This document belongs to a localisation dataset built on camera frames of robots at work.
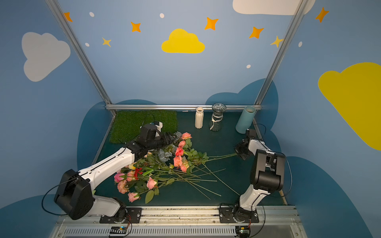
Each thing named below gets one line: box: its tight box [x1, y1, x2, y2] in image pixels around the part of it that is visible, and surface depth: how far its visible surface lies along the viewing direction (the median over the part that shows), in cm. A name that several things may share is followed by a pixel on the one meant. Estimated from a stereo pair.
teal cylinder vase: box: [235, 106, 256, 135], surface depth 101 cm
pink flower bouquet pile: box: [113, 135, 241, 204], surface depth 88 cm
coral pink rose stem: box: [180, 132, 239, 192], surface depth 95 cm
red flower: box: [133, 167, 144, 180], surface depth 85 cm
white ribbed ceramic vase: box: [194, 107, 204, 129], surface depth 104 cm
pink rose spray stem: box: [173, 147, 238, 175], surface depth 92 cm
